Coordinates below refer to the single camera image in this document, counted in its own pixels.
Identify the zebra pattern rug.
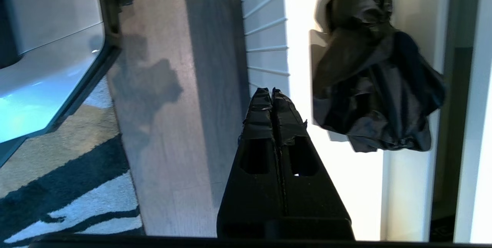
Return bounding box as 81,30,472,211
0,77,146,245

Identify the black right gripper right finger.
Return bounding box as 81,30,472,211
271,88,355,240

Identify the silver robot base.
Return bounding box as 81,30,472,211
0,0,124,168

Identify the black umbrella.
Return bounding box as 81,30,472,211
309,0,446,153

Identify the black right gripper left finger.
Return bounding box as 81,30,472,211
216,88,286,240

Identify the white cabinet drawer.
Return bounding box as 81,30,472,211
236,0,452,241

